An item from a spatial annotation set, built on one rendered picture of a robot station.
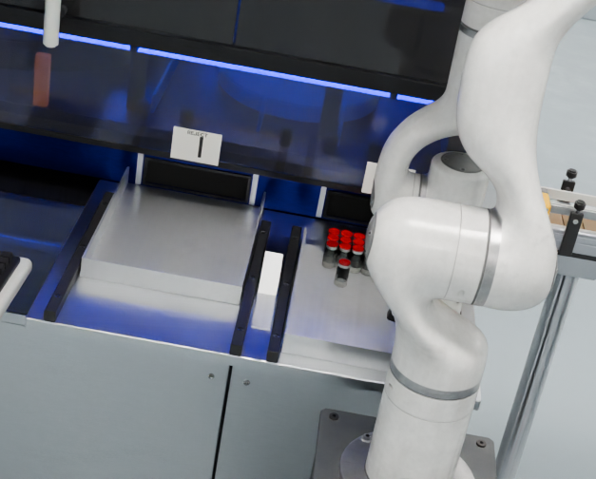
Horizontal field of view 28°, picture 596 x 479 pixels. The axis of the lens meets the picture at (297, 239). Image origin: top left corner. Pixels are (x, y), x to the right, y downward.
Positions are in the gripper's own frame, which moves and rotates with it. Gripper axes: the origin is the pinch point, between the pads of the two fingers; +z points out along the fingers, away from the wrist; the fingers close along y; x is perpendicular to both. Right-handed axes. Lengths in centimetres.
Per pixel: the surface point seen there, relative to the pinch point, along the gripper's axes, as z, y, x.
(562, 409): 94, -61, -121
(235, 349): 3.1, 26.9, 5.0
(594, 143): 96, -95, -317
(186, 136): -11, 43, -35
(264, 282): 2.9, 24.7, -14.5
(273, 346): 2.3, 21.3, 3.6
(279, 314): 2.5, 21.3, -5.5
